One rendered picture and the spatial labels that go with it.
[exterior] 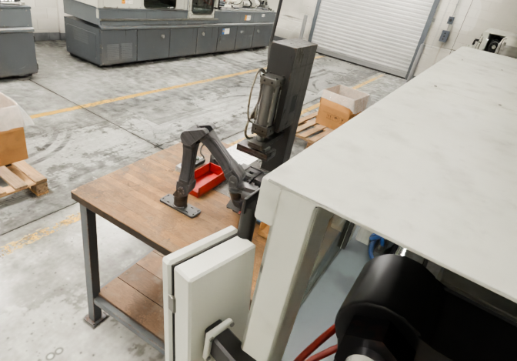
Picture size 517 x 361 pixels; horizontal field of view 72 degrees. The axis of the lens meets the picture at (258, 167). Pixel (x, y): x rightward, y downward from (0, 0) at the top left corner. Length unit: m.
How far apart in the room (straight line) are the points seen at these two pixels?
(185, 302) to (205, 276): 0.06
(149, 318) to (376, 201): 1.78
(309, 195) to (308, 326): 0.83
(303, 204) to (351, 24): 10.78
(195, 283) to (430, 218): 0.38
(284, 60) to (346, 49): 9.56
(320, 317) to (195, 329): 0.65
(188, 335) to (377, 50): 10.54
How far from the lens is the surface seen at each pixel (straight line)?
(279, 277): 0.56
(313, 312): 1.30
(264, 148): 1.78
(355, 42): 11.15
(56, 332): 2.45
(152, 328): 2.11
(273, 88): 1.67
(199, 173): 1.94
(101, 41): 6.61
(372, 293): 0.56
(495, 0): 10.65
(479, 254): 0.50
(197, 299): 0.67
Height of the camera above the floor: 1.93
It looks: 29 degrees down
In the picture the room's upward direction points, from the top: 11 degrees clockwise
